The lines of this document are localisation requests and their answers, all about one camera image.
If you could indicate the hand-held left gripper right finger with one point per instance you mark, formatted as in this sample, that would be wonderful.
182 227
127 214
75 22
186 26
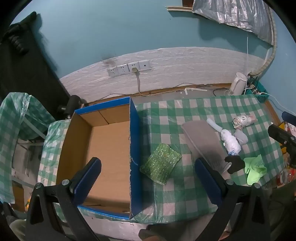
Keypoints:
208 183

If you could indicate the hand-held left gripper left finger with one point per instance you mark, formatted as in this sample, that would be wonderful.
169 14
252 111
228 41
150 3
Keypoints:
86 178

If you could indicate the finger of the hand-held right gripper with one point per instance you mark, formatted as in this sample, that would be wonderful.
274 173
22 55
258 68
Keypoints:
288 115
281 135

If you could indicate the blue cardboard box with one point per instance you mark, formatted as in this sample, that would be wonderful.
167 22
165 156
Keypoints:
108 148

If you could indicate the small grey cloth pouch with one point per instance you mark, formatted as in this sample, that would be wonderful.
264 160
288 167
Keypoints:
241 137

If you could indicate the large grey cloth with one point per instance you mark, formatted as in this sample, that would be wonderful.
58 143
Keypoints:
203 141

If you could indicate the white plastic bag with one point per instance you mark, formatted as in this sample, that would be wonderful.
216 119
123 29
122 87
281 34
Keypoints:
230 142

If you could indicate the green checkered tablecloth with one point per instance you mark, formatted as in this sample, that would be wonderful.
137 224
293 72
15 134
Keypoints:
175 192

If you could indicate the black sock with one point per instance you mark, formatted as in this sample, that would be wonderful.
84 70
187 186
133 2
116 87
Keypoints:
235 163

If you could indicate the teal plastic basket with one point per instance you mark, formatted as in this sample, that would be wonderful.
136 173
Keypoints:
257 91

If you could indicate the red packet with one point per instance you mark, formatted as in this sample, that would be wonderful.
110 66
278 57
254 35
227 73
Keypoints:
285 176

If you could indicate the patterned rolled cloth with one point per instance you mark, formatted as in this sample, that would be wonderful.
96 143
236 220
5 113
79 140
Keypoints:
241 121

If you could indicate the light green glove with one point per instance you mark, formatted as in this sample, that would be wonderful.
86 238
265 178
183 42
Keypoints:
255 170

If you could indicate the green sparkly scouring sponge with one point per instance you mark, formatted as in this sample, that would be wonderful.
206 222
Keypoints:
160 163

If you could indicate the white electric kettle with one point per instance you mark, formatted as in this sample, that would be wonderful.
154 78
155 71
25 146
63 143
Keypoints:
237 84

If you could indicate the black cylinder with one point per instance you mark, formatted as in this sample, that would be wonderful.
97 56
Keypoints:
73 103

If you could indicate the green checkered plastic cover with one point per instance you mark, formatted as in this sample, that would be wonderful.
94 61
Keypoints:
13 129

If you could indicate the white trim strip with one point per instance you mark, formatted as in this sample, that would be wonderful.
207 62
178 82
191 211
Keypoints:
194 89

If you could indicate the silver foil sheet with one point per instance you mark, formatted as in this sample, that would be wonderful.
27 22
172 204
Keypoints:
233 12

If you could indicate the wooden strip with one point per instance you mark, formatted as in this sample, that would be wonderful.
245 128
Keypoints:
179 8

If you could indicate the wrapped wall pipe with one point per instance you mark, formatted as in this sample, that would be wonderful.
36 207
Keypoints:
270 55

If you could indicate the white wall socket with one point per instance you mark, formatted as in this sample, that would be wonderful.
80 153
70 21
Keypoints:
144 64
122 68
133 65
112 71

